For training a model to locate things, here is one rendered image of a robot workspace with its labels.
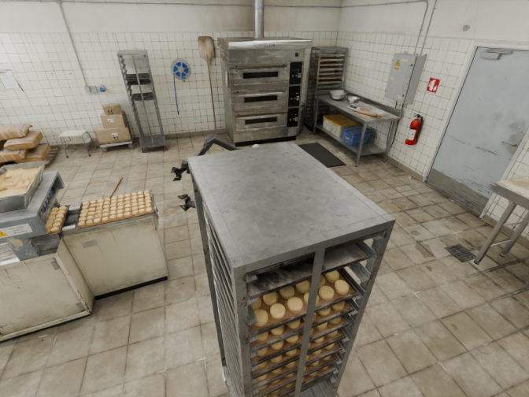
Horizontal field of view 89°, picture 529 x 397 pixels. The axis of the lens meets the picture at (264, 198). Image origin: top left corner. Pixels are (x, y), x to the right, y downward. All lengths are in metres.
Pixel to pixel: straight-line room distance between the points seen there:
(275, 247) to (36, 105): 6.62
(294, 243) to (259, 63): 5.14
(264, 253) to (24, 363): 2.70
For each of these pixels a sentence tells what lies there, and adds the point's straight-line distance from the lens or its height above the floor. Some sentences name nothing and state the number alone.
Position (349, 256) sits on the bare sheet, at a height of 1.67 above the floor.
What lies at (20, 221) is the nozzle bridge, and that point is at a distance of 2.44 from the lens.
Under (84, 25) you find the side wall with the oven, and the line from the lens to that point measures 6.55.
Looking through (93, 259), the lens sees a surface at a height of 0.54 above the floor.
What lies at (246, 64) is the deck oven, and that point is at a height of 1.62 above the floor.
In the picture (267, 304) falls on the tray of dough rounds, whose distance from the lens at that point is 0.97.
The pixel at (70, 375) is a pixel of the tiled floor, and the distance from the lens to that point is 2.90.
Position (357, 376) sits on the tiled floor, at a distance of 2.60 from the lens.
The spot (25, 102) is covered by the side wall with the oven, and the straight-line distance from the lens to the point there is 7.09.
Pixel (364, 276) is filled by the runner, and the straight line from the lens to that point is 0.99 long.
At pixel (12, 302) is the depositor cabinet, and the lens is 2.97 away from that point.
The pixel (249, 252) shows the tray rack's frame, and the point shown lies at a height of 1.82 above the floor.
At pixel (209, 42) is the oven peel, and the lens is 6.44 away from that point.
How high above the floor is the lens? 2.29
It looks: 33 degrees down
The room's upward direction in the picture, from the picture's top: straight up
